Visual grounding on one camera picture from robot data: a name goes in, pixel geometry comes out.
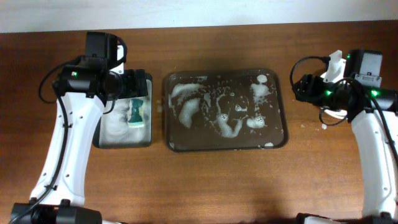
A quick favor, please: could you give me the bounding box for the white plate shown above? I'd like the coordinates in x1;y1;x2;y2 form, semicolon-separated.
324;109;347;119

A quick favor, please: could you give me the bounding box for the green yellow sponge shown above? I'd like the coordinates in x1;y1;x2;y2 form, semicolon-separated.
127;98;147;128

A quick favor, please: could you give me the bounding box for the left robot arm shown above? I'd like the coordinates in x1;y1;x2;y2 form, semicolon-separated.
10;32;150;223

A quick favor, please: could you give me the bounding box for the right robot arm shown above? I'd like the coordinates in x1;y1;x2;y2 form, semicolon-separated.
290;49;397;223

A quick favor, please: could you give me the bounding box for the black soapy water tray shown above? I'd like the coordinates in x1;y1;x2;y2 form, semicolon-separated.
93;73;152;149

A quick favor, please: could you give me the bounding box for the dark brown serving tray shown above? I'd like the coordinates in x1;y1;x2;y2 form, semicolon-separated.
164;68;289;152

